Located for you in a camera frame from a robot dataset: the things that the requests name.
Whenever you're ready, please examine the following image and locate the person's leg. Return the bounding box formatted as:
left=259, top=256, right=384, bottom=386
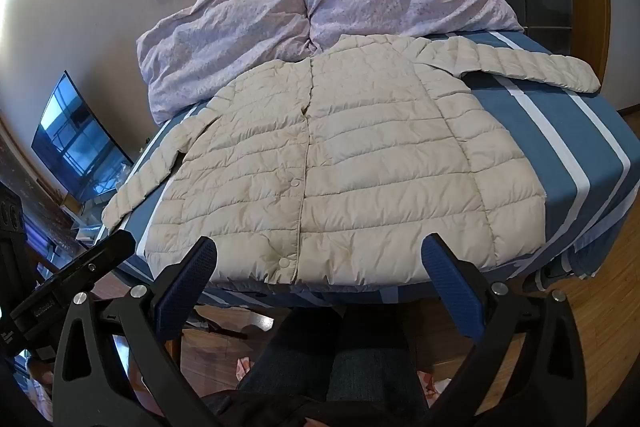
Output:
left=237, top=307, right=346, bottom=408
left=325, top=312, right=431, bottom=427

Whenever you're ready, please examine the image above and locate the glass television stand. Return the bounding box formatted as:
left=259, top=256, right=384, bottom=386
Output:
left=60, top=192, right=108, bottom=243

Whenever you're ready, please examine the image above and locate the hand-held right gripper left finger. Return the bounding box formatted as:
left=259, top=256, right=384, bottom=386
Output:
left=51, top=236, right=221, bottom=427

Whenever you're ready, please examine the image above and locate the beige puffer jacket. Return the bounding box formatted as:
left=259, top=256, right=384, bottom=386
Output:
left=101, top=34, right=602, bottom=286

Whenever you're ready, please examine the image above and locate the flat screen television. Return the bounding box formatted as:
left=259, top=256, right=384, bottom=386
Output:
left=31, top=70, right=135, bottom=201

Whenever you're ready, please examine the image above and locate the bed with blue striped sheet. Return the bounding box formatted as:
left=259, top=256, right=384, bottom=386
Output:
left=95, top=29, right=640, bottom=313

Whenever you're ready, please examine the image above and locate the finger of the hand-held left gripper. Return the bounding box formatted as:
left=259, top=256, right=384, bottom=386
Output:
left=37, top=229, right=137, bottom=304

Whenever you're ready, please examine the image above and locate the person's right leg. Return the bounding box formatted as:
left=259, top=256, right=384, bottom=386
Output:
left=325, top=312, right=431, bottom=427

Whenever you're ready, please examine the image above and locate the person's left leg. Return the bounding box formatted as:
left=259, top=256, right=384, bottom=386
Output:
left=237, top=307, right=346, bottom=408

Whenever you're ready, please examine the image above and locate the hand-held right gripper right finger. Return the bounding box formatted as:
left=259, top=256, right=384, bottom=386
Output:
left=421, top=233, right=588, bottom=427

